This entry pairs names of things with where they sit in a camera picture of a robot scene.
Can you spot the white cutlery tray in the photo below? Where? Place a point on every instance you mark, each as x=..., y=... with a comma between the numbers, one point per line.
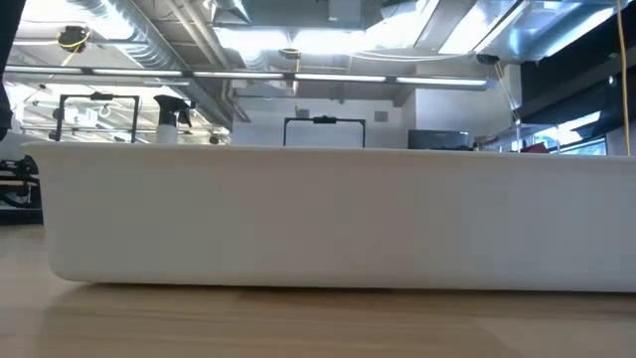
x=348, y=214

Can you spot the spray bottle with yellow liquid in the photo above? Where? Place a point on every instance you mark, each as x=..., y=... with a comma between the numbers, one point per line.
x=168, y=131

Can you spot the background black robot arm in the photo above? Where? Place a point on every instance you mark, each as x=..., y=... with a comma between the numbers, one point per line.
x=20, y=165

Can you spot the dark monitor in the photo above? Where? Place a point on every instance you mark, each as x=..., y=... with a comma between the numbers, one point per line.
x=437, y=138

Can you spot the round ceiling fixture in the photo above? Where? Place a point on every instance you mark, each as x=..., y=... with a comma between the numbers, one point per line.
x=289, y=53

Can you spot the silver pole with black head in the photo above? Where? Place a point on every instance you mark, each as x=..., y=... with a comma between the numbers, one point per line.
x=487, y=59

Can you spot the long ceiling light strip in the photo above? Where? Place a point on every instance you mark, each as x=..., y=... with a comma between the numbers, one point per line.
x=134, y=72

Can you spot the small red object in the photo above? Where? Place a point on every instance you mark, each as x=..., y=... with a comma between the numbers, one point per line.
x=535, y=147

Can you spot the background workbench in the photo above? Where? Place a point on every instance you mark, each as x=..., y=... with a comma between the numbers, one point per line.
x=20, y=183

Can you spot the black round hoop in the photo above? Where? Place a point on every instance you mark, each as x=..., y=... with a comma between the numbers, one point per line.
x=15, y=199

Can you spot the person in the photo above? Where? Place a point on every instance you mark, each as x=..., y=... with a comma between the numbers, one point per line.
x=10, y=30

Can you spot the grey wall vent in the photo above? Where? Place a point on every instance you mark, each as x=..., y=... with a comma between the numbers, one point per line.
x=381, y=116

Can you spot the black gantry frame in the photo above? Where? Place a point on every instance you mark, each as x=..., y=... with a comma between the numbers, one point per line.
x=99, y=96

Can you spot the silver air duct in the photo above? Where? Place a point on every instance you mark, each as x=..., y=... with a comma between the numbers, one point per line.
x=546, y=35

